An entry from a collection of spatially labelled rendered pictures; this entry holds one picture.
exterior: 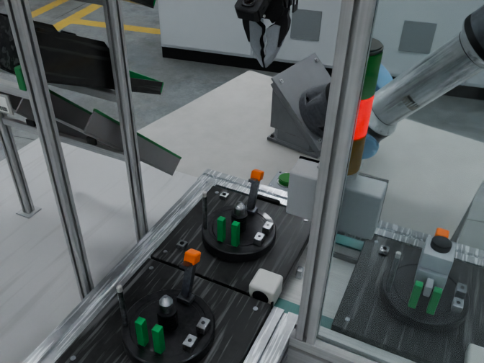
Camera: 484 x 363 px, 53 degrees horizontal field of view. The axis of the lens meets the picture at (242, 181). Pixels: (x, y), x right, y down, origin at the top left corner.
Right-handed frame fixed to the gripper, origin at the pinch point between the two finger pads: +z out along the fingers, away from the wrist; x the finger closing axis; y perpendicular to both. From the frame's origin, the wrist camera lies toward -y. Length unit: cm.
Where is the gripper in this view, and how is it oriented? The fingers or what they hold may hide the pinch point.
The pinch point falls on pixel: (263, 62)
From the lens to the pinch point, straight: 96.8
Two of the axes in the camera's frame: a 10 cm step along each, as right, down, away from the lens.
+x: -9.0, -2.7, 3.4
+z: -0.2, 8.1, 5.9
